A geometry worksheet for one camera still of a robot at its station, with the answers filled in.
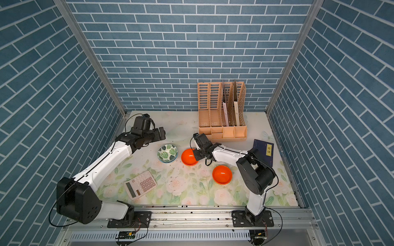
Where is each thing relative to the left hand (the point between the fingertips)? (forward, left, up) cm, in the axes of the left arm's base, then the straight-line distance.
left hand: (162, 133), depth 84 cm
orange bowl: (-7, -14, -16) cm, 22 cm away
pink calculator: (-22, +11, -17) cm, 30 cm away
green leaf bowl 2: (-3, 0, -17) cm, 18 cm away
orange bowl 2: (-17, -34, -16) cm, 41 cm away
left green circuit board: (-44, +13, -22) cm, 51 cm away
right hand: (-3, -20, -15) cm, 25 cm away
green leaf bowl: (-3, 0, -17) cm, 18 cm away
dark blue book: (+1, -64, -17) cm, 66 cm away
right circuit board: (-45, -49, -19) cm, 69 cm away
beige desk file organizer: (+24, -36, -5) cm, 44 cm away
